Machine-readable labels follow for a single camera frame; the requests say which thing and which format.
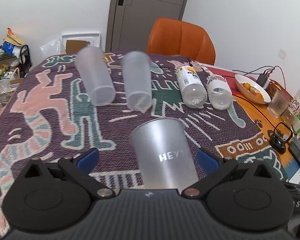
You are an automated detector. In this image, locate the frosted plastic cup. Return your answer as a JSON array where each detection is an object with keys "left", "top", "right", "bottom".
[
  {"left": 75, "top": 46, "right": 116, "bottom": 106},
  {"left": 121, "top": 51, "right": 152, "bottom": 112},
  {"left": 129, "top": 118, "right": 198, "bottom": 192}
]

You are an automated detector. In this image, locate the colourful woven table blanket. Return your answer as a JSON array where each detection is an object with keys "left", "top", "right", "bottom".
[{"left": 0, "top": 53, "right": 288, "bottom": 237}]

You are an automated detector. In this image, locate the clear bottle white label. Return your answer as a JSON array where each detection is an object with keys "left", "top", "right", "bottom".
[{"left": 207, "top": 74, "right": 233, "bottom": 111}]

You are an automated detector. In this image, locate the orange cartoon desk mat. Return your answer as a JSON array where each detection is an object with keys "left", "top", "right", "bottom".
[{"left": 201, "top": 63, "right": 300, "bottom": 184}]

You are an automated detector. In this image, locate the clear bottle yellow label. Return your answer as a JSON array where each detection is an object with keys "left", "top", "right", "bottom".
[{"left": 176, "top": 66, "right": 207, "bottom": 108}]

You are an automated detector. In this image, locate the white bowl of oranges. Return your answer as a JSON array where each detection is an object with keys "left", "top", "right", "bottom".
[{"left": 235, "top": 74, "right": 271, "bottom": 105}]

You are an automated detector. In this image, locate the orange drink bottle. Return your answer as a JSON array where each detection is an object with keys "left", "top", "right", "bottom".
[{"left": 282, "top": 89, "right": 300, "bottom": 126}]

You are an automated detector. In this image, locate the clear drinking glass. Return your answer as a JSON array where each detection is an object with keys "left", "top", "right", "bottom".
[{"left": 267, "top": 90, "right": 291, "bottom": 118}]

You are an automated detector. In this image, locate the black power adapter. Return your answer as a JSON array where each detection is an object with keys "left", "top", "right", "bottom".
[{"left": 256, "top": 74, "right": 270, "bottom": 89}]

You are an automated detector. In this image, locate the white framed board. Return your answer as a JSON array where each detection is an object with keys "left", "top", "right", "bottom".
[{"left": 61, "top": 31, "right": 101, "bottom": 54}]

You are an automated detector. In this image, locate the black cluttered shoe rack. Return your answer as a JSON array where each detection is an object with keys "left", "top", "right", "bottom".
[{"left": 0, "top": 27, "right": 32, "bottom": 92}]

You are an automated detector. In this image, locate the orange leather chair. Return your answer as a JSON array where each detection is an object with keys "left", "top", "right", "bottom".
[{"left": 147, "top": 17, "right": 216, "bottom": 65}]

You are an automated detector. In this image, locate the grey entrance door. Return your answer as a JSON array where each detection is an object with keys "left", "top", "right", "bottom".
[{"left": 106, "top": 0, "right": 187, "bottom": 52}]

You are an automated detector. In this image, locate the black cable on table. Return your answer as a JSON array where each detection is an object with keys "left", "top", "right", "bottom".
[{"left": 231, "top": 93, "right": 276, "bottom": 136}]

